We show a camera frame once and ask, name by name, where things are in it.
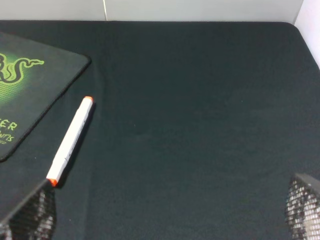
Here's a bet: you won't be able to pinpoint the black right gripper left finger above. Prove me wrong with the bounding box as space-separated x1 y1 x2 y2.
0 179 57 240

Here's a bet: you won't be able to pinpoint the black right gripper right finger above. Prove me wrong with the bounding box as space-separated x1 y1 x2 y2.
285 173 320 240

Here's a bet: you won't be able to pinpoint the white marker with orange caps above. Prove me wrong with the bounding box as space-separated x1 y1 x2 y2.
46 96 94 187

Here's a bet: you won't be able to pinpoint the black Razer mouse pad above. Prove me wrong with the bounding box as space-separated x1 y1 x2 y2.
0 32 91 162

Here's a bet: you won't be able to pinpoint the black tablecloth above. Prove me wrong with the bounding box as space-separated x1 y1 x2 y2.
0 20 320 240

